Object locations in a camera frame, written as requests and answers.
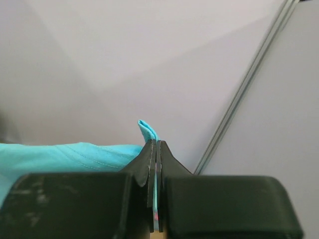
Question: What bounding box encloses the blue t shirt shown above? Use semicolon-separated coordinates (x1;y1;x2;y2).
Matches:
0;119;160;230

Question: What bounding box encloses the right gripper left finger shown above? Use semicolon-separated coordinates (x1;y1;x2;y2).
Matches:
0;140;157;239

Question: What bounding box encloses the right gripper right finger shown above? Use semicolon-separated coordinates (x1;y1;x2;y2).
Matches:
157;141;304;239

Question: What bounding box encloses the aluminium corner post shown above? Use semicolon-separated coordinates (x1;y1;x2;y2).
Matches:
194;0;299;175

